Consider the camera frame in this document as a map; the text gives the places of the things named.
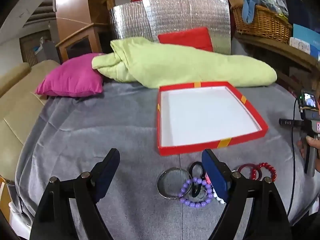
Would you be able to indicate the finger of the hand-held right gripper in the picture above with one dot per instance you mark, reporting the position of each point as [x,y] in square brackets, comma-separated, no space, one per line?
[290,122]

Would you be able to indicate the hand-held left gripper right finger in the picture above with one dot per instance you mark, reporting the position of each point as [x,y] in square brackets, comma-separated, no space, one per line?
[215,176]

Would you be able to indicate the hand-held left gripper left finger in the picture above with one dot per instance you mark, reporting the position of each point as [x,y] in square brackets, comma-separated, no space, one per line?
[110,171]

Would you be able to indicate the dark red bangle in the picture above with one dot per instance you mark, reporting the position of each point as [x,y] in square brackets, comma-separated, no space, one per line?
[240,167]

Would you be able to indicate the silver bangle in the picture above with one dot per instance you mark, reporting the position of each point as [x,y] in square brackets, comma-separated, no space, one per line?
[158,183]

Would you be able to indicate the red shallow cardboard box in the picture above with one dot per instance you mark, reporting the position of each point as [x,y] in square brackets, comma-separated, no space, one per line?
[207,115]

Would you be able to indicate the person's right hand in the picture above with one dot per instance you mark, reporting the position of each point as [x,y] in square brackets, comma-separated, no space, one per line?
[313,141]

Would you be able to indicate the grey bed cover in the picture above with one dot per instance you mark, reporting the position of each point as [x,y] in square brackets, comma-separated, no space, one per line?
[100,130]

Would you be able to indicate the wooden shelf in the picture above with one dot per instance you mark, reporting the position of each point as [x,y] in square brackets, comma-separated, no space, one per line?
[287,52]

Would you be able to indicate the blue and white box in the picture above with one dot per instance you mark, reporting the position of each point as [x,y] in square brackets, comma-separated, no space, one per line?
[305,40]

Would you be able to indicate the magenta pillow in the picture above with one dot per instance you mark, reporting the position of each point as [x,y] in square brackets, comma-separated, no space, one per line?
[72,80]

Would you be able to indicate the wicker basket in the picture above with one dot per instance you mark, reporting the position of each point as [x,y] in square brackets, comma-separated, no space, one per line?
[262,25]

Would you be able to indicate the beige sofa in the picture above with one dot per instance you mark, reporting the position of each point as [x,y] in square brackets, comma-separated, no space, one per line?
[17,110]

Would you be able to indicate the light green folded blanket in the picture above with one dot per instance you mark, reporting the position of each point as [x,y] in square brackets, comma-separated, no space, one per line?
[185,65]

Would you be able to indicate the blue cloth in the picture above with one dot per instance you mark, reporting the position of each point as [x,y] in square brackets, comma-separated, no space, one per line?
[250,5]

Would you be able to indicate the red pillow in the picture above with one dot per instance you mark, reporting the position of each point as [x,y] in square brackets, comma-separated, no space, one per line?
[190,38]

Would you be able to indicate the wicker drawer unit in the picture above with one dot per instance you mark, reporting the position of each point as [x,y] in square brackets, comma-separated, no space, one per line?
[32,50]

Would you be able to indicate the silver foil insulation panel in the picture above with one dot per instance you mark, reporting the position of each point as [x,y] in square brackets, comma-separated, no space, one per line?
[175,15]

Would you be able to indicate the wooden cabinet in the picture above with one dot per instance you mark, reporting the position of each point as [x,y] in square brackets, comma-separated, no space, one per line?
[75,7]

